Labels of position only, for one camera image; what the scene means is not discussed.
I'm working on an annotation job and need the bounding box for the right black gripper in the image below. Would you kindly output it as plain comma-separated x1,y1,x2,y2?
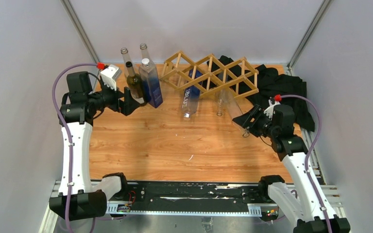
233,104,278,139

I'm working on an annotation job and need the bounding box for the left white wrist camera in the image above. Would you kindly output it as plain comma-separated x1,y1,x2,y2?
100,65,122,91

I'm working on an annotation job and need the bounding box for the black cloth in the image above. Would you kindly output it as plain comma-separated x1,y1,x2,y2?
212,55,316,133

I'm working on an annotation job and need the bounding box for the blue square glass bottle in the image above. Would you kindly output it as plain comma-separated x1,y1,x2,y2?
181,85,201,120

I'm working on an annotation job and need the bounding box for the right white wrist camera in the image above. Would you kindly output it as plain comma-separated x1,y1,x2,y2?
263,98,281,119

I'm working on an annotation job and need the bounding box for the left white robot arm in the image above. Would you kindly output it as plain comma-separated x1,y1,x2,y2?
49,70,139,221

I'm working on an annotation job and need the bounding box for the wooden wine rack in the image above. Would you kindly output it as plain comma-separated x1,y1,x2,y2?
159,50,259,99

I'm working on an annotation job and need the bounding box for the clear square glass bottle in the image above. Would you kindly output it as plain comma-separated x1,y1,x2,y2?
221,89,250,138

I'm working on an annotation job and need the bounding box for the purple cable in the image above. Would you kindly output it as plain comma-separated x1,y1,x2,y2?
51,63,105,233
274,94,334,233

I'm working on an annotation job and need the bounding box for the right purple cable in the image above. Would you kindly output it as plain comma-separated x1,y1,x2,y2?
274,94,334,233

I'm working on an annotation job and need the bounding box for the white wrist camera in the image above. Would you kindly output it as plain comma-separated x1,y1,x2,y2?
100,65,122,91
263,98,281,119

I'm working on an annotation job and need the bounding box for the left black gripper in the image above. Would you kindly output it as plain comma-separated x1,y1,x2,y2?
87,78,140,116

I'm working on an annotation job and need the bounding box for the clear wine bottle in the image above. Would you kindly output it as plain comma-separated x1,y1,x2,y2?
120,47,136,77
139,43,152,61

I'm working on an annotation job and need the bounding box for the dark green wine bottle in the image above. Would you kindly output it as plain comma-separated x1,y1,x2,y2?
125,61,147,106

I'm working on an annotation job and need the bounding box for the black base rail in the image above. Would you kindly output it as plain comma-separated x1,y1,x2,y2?
106,181,280,218

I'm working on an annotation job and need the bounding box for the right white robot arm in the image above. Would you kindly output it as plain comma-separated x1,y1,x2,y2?
232,104,351,233

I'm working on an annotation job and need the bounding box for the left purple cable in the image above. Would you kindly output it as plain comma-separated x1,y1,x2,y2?
51,63,105,233

